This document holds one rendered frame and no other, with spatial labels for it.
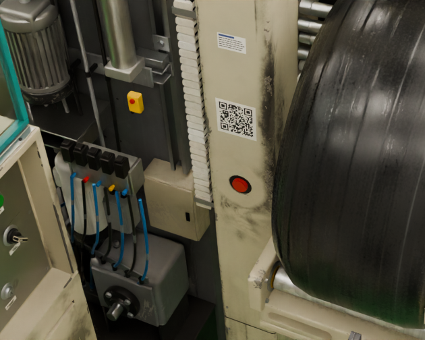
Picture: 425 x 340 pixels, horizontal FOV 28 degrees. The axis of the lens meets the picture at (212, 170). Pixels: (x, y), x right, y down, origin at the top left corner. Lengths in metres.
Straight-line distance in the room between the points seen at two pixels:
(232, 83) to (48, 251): 0.51
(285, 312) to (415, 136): 0.56
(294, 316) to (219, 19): 0.59
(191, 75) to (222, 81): 0.07
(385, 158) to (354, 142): 0.05
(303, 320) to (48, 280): 0.50
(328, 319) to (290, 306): 0.08
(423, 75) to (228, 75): 0.35
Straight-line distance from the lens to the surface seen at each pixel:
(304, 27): 1.80
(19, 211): 1.54
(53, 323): 1.68
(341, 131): 1.20
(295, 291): 1.60
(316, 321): 1.61
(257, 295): 1.59
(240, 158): 1.52
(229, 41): 1.36
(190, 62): 1.44
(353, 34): 1.25
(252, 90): 1.40
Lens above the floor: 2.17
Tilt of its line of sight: 44 degrees down
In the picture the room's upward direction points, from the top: 5 degrees counter-clockwise
